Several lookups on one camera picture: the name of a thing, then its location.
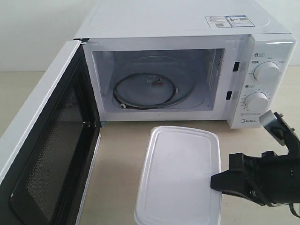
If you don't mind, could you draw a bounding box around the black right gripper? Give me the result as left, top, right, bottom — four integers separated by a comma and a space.
210, 151, 300, 206

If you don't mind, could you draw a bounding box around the white plastic food container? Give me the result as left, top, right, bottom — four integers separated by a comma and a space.
134, 126, 222, 225

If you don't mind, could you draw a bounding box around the white microwave door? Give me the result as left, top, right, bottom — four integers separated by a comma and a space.
0, 39, 101, 225

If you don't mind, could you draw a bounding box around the white Midea microwave body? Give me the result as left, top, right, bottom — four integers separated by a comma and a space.
74, 0, 297, 128

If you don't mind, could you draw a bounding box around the lower white timer knob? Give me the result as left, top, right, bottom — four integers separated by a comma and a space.
244, 92, 269, 110

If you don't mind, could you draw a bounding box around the upper white power knob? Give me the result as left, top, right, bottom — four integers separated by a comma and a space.
253, 61, 280, 83

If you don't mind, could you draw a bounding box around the blue white info sticker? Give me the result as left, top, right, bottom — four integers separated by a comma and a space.
205, 15, 255, 28

